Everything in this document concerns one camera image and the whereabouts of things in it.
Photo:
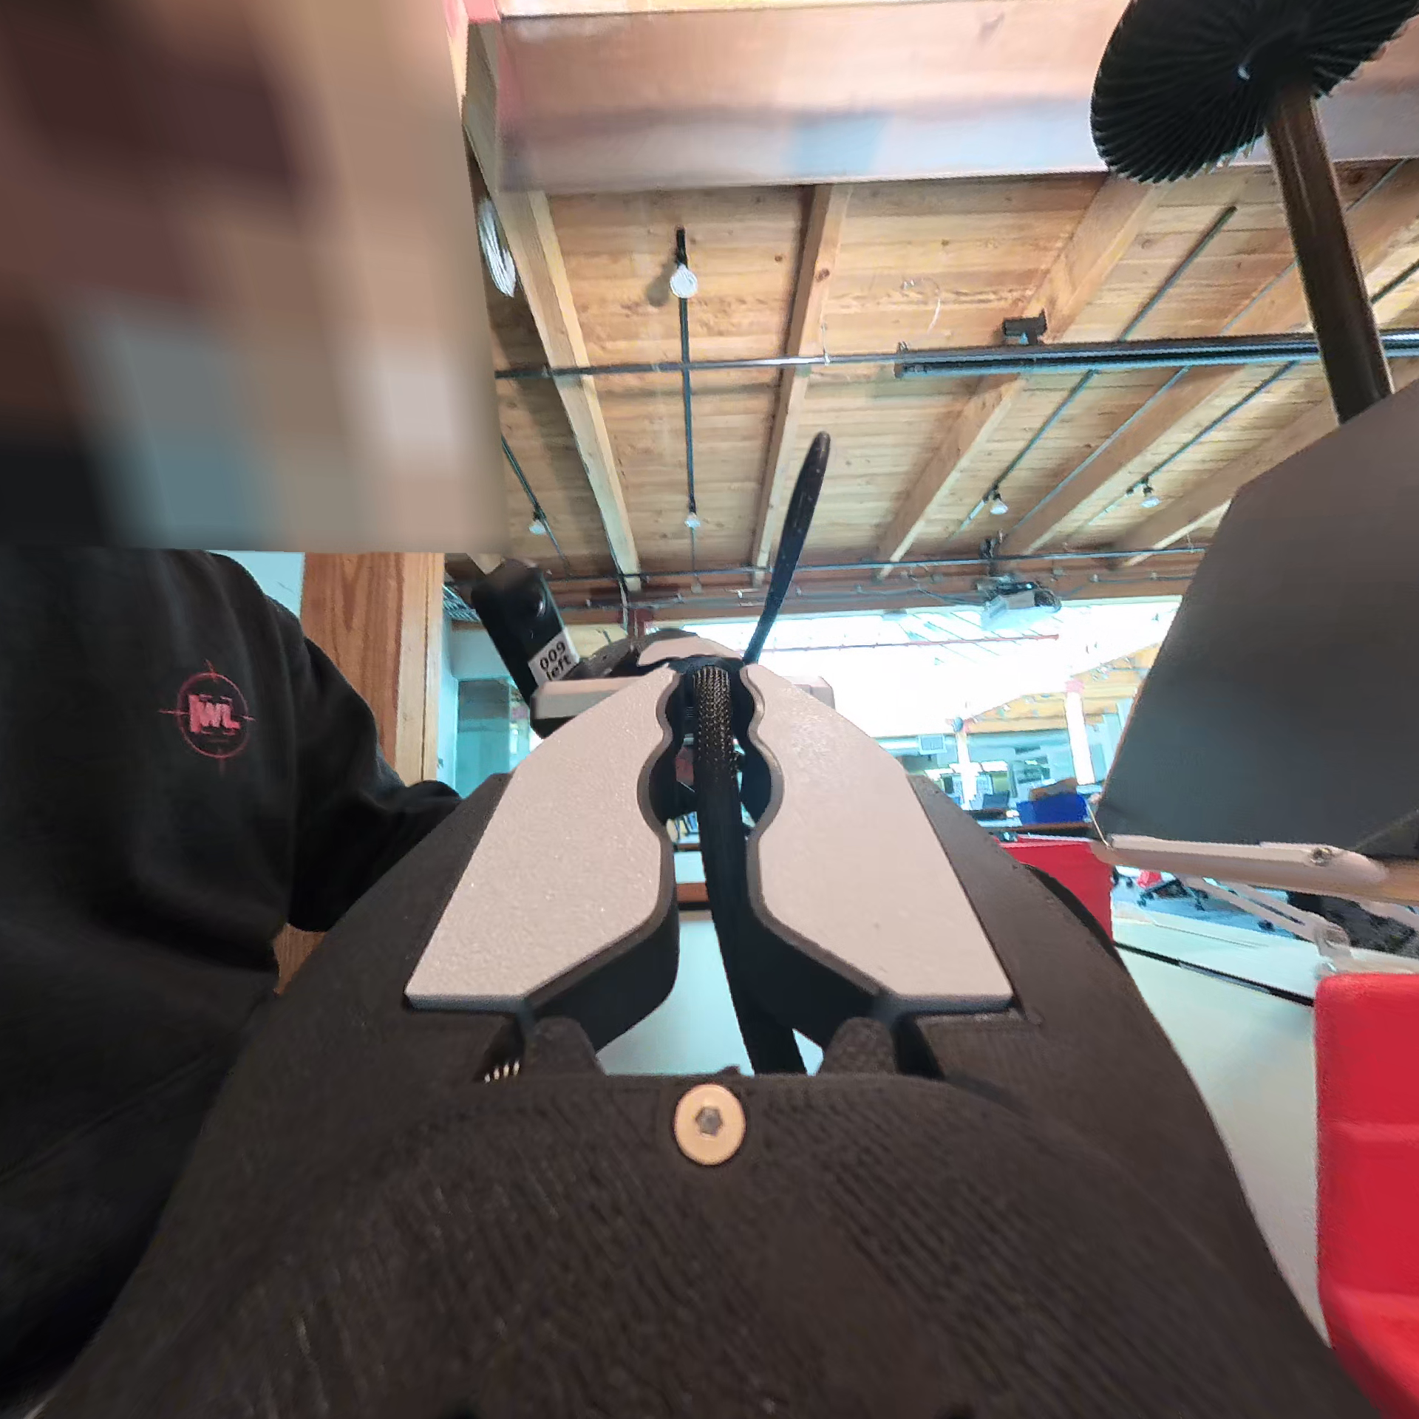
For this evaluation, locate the blue storage bin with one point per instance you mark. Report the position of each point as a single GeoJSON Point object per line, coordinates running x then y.
{"type": "Point", "coordinates": [1053, 814]}

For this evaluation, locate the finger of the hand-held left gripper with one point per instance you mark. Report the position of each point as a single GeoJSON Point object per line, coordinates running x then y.
{"type": "Point", "coordinates": [682, 645]}

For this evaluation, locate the wooden pillar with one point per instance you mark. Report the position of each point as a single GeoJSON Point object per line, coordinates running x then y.
{"type": "Point", "coordinates": [371, 666]}

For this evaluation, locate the black ceiling track rail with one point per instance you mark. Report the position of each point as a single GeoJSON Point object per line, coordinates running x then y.
{"type": "Point", "coordinates": [1109, 362]}

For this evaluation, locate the grey desk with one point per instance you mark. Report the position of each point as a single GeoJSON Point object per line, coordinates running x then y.
{"type": "Point", "coordinates": [1198, 1053]}

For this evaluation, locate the person in black hoodie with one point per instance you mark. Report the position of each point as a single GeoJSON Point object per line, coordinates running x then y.
{"type": "Point", "coordinates": [133, 888]}

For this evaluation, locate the ceiling projector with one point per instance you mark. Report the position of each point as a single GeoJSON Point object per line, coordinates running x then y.
{"type": "Point", "coordinates": [1014, 605]}

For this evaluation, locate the grey USB hub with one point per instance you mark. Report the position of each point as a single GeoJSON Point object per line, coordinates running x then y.
{"type": "Point", "coordinates": [571, 699]}

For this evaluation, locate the round white ceiling vent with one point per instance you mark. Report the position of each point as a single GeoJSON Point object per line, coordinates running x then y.
{"type": "Point", "coordinates": [497, 246]}

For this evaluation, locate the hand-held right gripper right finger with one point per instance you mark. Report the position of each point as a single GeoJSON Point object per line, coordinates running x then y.
{"type": "Point", "coordinates": [875, 888]}

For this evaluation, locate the black pole with pleated disc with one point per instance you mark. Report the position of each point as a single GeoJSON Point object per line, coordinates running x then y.
{"type": "Point", "coordinates": [1319, 277]}

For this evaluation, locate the red plastic bin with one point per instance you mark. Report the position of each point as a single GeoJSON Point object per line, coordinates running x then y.
{"type": "Point", "coordinates": [1369, 1164]}
{"type": "Point", "coordinates": [1059, 888]}

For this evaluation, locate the person's left forearm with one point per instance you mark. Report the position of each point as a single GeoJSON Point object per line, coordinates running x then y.
{"type": "Point", "coordinates": [377, 843]}

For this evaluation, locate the white folding stand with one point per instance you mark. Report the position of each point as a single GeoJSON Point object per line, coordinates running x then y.
{"type": "Point", "coordinates": [1220, 860]}

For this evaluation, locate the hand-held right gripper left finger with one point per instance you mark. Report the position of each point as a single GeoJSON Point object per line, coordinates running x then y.
{"type": "Point", "coordinates": [532, 888]}

